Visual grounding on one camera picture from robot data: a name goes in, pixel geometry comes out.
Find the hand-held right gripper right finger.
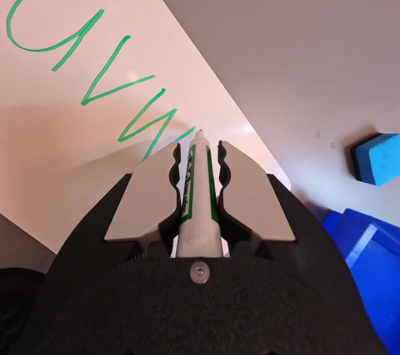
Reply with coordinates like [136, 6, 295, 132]
[216, 140, 297, 253]

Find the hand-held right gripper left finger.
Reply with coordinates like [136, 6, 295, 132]
[104, 142, 182, 253]

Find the green dry erase marker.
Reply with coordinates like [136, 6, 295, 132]
[176, 129, 226, 258]

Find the white whiteboard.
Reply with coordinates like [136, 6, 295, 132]
[0, 0, 292, 255]

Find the blue foam eraser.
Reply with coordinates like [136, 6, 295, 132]
[350, 132, 400, 187]

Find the blue plastic bin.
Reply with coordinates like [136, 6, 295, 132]
[322, 208, 400, 355]

